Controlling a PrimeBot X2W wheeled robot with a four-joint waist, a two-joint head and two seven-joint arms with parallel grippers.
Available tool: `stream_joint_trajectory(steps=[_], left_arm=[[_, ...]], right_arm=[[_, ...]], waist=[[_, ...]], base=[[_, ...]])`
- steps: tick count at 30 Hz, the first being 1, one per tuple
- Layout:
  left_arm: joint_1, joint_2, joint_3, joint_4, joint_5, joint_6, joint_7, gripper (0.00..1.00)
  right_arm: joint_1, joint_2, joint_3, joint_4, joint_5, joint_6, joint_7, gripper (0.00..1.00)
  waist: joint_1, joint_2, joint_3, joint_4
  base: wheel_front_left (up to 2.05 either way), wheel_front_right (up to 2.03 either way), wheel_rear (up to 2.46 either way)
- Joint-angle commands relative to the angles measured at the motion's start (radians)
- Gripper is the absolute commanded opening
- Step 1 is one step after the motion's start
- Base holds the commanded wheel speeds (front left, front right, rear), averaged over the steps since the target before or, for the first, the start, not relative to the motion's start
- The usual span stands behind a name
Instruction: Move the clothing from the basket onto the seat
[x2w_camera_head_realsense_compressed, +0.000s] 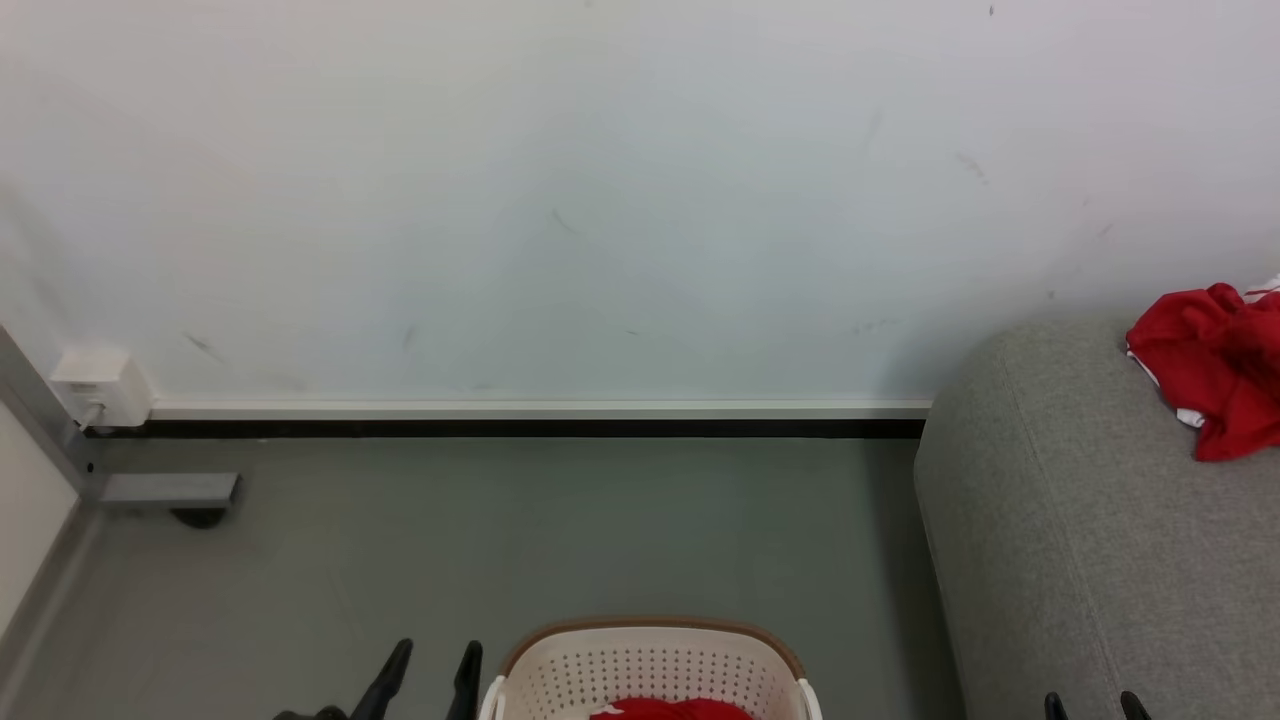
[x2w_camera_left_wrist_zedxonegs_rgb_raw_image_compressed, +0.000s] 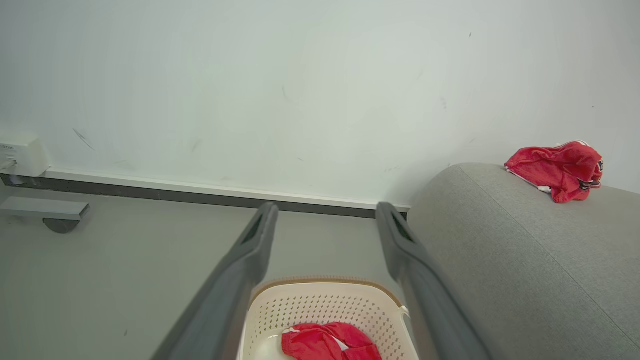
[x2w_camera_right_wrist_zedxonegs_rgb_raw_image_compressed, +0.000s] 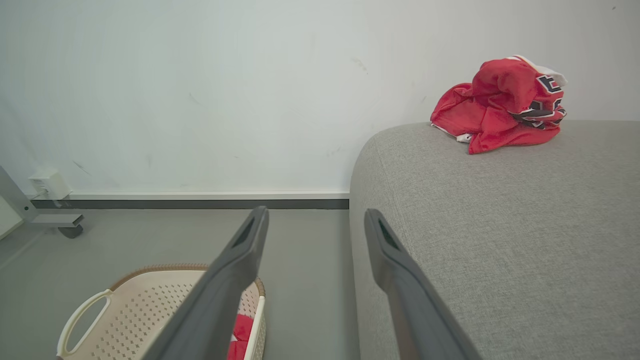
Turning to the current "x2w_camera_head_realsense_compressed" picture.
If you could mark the white wall socket box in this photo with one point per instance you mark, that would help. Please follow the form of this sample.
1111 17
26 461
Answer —
100 385

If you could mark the cream perforated laundry basket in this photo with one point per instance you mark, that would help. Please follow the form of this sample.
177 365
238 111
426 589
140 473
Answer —
655 665

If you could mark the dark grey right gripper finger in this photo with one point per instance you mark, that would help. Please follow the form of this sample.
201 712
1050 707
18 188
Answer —
1054 707
1135 706

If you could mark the black caster foot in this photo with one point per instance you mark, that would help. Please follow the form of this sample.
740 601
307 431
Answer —
198 517

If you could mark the red jersey black numbers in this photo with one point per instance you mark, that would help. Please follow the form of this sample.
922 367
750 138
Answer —
675 710

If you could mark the grey fabric sofa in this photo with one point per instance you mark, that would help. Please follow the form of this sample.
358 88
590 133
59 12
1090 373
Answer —
1090 540

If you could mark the white side panel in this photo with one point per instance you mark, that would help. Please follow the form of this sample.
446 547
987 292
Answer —
30 510

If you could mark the grey metal frame leg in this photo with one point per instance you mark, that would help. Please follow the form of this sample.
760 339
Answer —
165 488

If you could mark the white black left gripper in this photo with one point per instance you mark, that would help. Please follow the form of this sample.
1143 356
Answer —
310 715

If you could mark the white black wall baseboard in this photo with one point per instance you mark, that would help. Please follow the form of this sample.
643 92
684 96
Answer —
530 417

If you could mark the red white garment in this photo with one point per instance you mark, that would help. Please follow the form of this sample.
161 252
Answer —
1225 370

